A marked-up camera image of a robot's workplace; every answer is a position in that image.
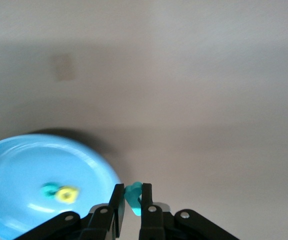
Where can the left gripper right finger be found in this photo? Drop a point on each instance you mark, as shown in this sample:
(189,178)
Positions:
(151,222)

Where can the teal foam letter l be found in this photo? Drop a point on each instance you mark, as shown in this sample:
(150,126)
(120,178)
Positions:
(134,195)

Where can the blue plate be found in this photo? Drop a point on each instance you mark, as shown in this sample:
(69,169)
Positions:
(21,162)

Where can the teal foam letter c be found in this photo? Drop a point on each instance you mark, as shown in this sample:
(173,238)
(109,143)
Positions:
(45,187)

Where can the yellow foam letter d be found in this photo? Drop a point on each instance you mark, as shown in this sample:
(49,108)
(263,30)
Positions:
(75,193)

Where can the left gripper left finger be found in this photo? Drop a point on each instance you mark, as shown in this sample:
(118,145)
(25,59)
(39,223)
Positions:
(101,222)

